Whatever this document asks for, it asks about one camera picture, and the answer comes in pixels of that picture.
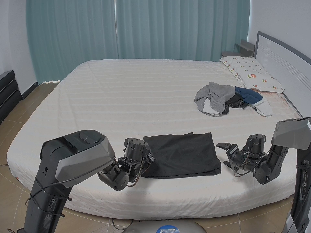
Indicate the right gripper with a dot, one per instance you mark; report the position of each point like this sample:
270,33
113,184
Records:
237,158

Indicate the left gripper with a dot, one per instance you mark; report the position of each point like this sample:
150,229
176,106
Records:
150,158

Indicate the black T-shirt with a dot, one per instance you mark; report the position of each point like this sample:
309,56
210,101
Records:
182,156

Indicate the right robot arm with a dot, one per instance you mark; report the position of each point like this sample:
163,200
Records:
289,135

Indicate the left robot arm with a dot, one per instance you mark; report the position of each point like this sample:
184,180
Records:
73,154

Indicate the bed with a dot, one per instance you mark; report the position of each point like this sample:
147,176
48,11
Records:
133,93

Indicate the white garment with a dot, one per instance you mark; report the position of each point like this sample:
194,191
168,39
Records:
209,109
263,108

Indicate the black shiny garment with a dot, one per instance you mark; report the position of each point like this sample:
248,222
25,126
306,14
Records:
235,102

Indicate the grey garment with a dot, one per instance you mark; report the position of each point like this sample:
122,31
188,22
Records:
218,93

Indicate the dark blue garment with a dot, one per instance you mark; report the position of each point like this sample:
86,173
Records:
250,95

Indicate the white printed pillow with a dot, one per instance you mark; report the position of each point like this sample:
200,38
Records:
252,74

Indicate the grey bedside table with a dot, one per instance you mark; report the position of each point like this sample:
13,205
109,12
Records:
245,46

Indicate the blue-green curtain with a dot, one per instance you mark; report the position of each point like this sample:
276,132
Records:
73,33
182,20

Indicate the black chest of drawers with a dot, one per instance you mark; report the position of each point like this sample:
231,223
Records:
8,93

